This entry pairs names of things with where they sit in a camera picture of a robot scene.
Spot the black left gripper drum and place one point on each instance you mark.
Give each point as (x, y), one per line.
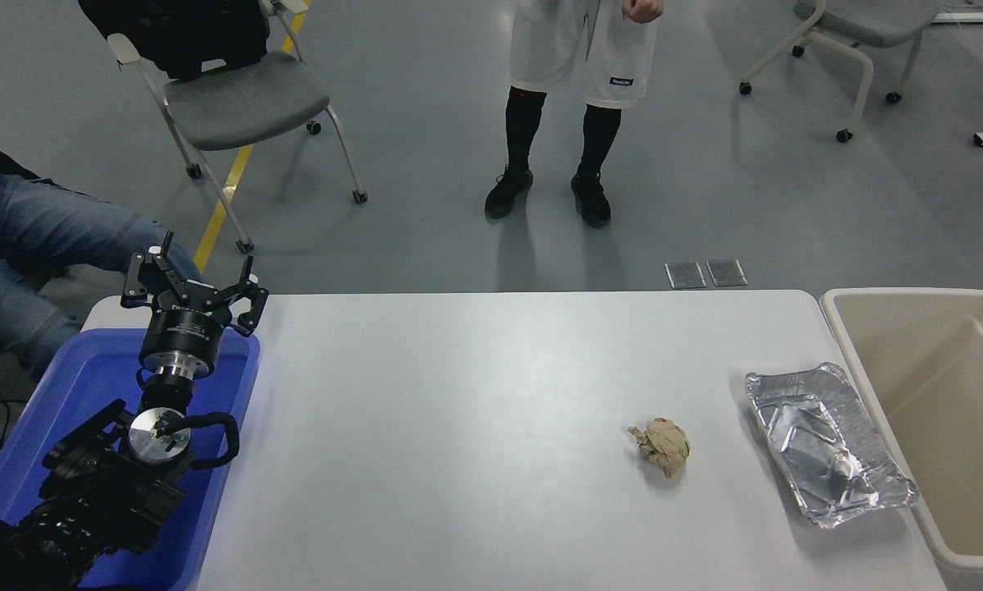
(183, 332)

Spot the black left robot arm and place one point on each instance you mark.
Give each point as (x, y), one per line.
(97, 492)

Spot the standing person's hand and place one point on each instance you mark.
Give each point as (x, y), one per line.
(643, 10)

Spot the blue plastic tray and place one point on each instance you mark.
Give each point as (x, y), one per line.
(89, 369)

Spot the seated person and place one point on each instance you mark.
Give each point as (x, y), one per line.
(48, 230)

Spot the black jacket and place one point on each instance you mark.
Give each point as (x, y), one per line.
(179, 33)

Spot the standing person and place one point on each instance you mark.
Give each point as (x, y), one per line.
(557, 49)

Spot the metal floor plate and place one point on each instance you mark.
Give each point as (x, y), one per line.
(726, 272)
(685, 275)

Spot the crumpled tan paper ball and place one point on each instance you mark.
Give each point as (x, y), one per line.
(663, 447)

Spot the silver foil tray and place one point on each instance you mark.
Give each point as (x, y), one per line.
(828, 443)

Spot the large pale bin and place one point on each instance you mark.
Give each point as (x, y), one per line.
(951, 410)

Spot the grey chair with white frame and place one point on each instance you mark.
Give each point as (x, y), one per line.
(245, 98)
(861, 20)

